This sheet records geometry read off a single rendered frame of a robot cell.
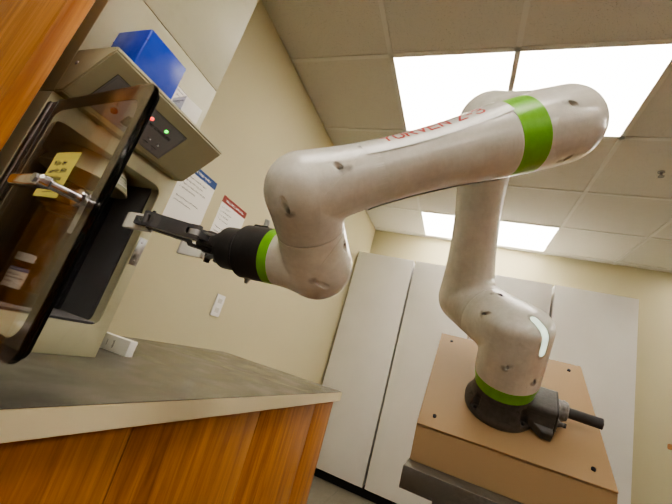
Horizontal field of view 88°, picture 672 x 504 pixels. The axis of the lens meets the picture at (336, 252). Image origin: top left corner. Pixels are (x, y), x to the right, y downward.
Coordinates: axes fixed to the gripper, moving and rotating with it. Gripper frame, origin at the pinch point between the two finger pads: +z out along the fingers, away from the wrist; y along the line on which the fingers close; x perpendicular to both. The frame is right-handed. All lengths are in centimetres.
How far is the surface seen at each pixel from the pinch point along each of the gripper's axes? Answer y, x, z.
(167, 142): -2.4, -22.8, 12.6
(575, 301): -293, -83, -143
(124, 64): 15.2, -27.3, 8.3
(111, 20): 15.7, -39.1, 19.1
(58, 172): 19.5, -1.7, 1.3
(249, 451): -51, 45, -7
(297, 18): -62, -142, 46
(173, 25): 5, -51, 19
